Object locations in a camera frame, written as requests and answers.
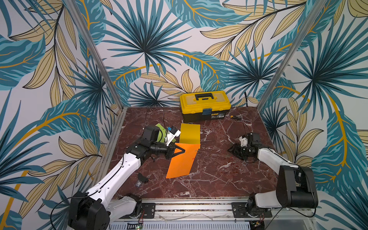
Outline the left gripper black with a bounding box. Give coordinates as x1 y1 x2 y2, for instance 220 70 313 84
150 141 186 160

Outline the green paper sheet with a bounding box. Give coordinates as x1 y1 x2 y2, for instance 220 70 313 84
156 123 168 143

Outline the yellow paper sheet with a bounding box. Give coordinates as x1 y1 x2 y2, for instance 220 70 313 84
179 123 200 144

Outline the orange paper sheet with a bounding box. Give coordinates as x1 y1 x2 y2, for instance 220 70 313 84
166 143 200 179

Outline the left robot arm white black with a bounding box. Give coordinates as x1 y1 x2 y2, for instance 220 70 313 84
68 126 185 230

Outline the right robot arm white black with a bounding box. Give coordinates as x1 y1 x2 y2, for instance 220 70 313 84
228 133 319 217

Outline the small screwdriver yellow black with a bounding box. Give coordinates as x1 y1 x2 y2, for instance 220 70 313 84
230 115 242 121

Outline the yellow black toolbox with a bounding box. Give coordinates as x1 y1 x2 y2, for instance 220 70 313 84
180 91 232 123

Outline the small black clip object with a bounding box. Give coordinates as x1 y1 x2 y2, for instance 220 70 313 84
136 173 150 187

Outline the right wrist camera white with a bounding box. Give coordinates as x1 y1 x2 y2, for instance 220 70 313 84
239 137 248 147

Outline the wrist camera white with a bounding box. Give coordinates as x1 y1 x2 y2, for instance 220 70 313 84
239 137 248 147
165 126 181 146

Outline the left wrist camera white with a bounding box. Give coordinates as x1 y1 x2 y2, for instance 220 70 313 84
165 126 181 146

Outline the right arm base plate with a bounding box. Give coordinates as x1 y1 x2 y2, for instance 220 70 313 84
231 202 272 218

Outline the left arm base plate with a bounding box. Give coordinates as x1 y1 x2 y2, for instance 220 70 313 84
119 203 156 219

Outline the aluminium frame rail front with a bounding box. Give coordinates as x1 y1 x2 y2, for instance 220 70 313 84
106 197 317 230

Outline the right aluminium corner post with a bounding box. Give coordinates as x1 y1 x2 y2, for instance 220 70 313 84
257 0 327 112

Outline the aluminium corner post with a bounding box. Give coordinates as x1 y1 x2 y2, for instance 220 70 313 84
257 0 327 112
65 0 124 111

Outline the left aluminium corner post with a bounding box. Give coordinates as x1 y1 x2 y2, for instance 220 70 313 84
65 0 124 111

